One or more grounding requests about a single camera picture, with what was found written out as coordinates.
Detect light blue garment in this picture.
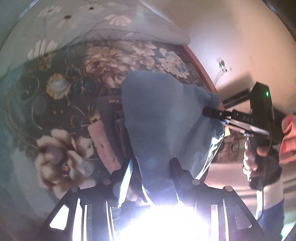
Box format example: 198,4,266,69
121,71,224,205

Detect red padded headboard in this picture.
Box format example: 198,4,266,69
184,45,226,110

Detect person's right hand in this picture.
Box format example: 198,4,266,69
242,139,269,181

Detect light blue daisy quilt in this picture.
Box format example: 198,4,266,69
1,1,190,63

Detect pink folded garment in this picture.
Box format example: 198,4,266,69
88,120,121,174

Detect wall socket with cables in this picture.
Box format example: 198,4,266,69
213,58,232,86

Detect teal floral bed blanket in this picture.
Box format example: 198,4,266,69
1,40,205,207

